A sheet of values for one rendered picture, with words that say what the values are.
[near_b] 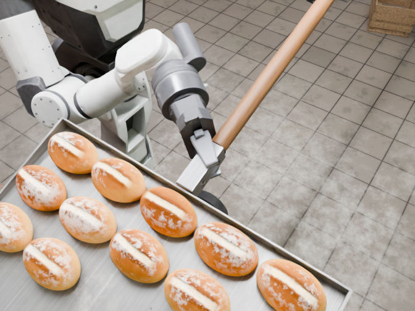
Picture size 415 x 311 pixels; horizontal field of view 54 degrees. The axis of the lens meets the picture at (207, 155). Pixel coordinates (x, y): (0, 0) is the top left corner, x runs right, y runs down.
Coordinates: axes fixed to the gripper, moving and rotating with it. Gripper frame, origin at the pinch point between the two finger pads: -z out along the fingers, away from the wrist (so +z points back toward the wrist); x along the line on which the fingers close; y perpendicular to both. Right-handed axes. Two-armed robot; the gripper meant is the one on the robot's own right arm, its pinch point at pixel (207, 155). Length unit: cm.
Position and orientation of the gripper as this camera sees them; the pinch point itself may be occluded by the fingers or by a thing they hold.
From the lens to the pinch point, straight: 65.8
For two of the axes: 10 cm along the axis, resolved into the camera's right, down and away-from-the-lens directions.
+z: -3.5, -8.0, 4.9
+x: -1.4, -4.7, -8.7
